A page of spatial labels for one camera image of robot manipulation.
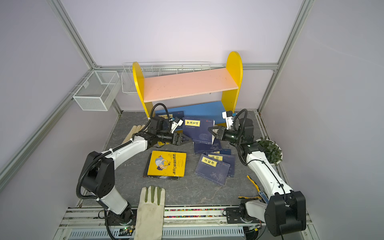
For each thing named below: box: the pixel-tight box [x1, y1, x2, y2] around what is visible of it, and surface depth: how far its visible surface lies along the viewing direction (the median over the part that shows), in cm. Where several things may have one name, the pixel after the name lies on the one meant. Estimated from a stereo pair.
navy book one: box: [193, 138, 223, 155], surface depth 99 cm
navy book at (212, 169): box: [194, 153, 231, 187], surface depth 89 cm
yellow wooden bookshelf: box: [132, 51, 243, 127], surface depth 77 cm
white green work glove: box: [133, 185, 166, 240], surface depth 75 cm
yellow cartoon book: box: [147, 150, 187, 177], surface depth 88 cm
